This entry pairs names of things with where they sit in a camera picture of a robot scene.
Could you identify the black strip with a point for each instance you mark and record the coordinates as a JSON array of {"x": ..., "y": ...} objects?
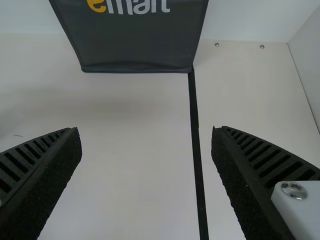
[{"x": 197, "y": 155}]

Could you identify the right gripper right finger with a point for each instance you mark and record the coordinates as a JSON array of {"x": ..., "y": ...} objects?
[{"x": 240, "y": 175}]

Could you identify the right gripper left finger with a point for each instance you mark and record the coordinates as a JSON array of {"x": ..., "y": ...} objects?
[{"x": 37, "y": 185}]

